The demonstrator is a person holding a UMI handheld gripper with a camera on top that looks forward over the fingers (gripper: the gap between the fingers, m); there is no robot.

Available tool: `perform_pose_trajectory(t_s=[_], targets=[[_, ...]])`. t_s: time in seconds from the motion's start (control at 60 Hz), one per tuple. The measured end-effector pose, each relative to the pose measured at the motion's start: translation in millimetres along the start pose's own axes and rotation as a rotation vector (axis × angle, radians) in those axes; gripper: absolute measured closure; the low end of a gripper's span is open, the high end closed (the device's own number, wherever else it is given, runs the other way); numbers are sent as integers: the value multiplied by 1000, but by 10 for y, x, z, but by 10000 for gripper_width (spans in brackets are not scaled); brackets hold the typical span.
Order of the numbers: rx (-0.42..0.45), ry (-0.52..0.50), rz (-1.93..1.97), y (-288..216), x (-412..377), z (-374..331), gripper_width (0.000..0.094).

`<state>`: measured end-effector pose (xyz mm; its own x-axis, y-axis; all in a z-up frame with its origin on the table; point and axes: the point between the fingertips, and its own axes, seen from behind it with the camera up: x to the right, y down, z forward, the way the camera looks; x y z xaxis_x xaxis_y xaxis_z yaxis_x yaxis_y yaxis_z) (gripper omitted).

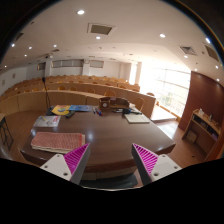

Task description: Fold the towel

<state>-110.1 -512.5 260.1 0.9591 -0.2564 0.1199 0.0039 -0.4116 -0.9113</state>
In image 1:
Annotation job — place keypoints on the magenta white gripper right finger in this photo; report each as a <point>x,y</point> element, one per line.
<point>151,166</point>

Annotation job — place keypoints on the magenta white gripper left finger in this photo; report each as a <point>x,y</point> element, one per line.
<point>69,166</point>

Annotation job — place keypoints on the red striped folded towel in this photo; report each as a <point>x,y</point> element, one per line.
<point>57,142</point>

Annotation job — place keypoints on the white notebook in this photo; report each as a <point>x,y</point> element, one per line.
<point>133,118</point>

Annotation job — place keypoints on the white paper booklet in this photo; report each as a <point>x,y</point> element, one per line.
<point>47,121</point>

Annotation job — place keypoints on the black remote control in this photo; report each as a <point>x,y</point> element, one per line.
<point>70,114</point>

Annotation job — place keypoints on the yellow book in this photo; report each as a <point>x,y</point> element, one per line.
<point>61,109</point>

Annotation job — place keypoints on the black microphone stand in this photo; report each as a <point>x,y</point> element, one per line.
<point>48,104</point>

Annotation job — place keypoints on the blue book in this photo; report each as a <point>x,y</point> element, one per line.
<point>80,108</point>

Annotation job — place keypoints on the wooden bookshelf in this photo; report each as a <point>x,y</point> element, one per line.
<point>202,130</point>

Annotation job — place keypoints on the wooden chair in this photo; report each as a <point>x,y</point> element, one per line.
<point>139,102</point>

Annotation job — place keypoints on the wooden desk organizer box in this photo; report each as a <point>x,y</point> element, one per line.
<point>113,103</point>

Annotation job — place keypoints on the curved wooden bench desk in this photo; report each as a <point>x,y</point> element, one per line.
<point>85,94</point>

